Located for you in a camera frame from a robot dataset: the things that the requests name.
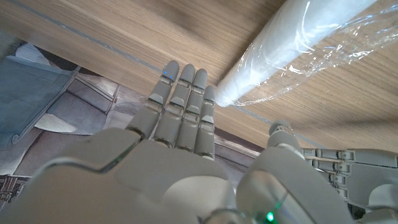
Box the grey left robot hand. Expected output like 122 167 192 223
303 147 398 224

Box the cling film roll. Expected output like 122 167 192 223
214 0 398 108

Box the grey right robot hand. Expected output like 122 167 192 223
0 60 357 224

